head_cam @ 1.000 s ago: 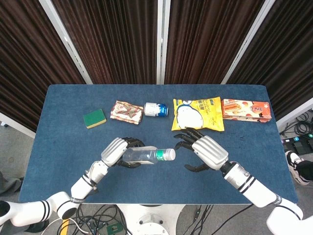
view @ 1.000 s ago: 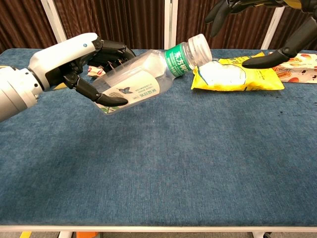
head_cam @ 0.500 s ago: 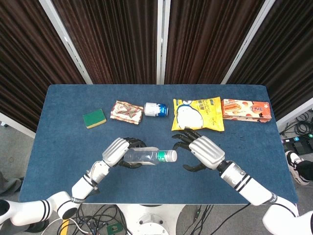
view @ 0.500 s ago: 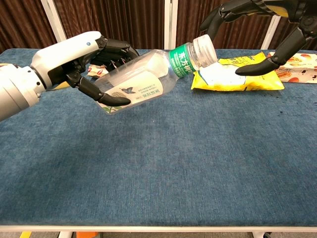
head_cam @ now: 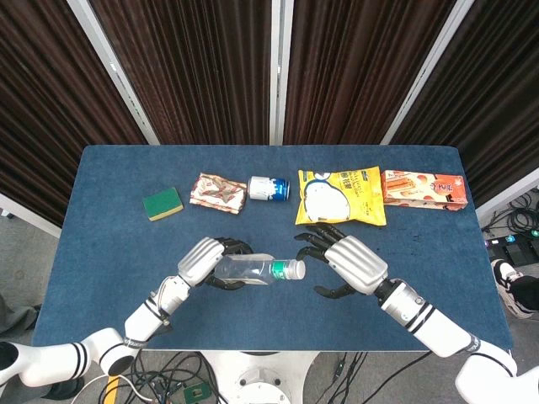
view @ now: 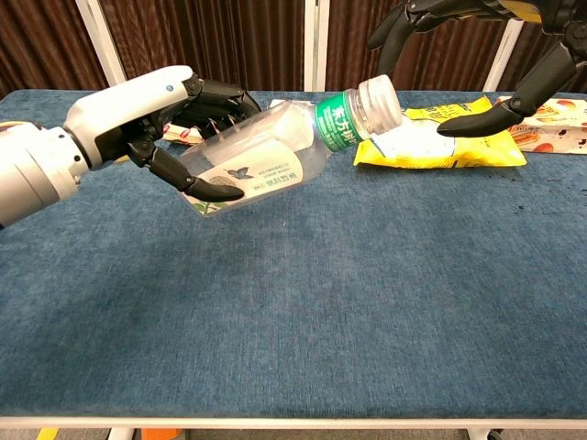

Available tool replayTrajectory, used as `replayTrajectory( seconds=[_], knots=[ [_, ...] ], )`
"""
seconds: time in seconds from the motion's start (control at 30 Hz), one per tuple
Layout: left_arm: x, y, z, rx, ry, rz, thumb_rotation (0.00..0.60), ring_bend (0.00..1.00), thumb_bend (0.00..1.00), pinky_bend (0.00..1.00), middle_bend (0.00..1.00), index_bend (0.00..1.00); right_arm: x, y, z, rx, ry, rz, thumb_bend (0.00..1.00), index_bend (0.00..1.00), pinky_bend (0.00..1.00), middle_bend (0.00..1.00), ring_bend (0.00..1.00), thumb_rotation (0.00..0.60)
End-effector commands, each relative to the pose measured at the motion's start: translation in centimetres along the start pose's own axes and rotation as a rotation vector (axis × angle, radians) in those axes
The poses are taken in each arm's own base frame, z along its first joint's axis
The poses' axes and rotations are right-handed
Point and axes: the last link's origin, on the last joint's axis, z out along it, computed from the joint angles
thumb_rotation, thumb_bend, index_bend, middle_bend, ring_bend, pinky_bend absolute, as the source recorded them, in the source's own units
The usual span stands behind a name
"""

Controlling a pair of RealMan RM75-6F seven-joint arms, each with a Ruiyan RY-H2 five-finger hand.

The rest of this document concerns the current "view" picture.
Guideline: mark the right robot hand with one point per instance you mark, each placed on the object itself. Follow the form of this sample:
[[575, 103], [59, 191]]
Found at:
[[555, 64]]

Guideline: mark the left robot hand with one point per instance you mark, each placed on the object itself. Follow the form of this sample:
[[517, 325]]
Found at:
[[124, 105]]

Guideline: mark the clear plastic bottle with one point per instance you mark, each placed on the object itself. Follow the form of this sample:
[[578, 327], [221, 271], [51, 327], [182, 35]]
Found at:
[[275, 156]]

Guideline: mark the white bottle cap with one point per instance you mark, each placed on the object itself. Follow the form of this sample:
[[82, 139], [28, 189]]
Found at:
[[380, 107]]

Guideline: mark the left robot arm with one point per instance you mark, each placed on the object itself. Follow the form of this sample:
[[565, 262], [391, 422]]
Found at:
[[32, 169]]

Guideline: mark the brown pleated curtain panel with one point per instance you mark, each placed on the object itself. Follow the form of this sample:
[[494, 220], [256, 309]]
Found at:
[[527, 50], [357, 18], [41, 41], [206, 36]]

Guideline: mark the crumpled red patterned paper wrapper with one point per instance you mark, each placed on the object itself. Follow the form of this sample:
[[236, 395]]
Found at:
[[183, 134]]

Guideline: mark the orange snack box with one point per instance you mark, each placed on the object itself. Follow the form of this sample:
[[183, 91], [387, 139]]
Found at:
[[559, 133]]

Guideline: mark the yellow snack bag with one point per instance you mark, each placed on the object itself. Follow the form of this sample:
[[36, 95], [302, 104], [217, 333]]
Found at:
[[481, 151]]

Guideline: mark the blue table cloth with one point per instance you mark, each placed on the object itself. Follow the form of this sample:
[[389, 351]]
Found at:
[[293, 298]]

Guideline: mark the white partition post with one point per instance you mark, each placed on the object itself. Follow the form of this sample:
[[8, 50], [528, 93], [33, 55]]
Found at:
[[504, 55], [103, 41], [316, 41]]

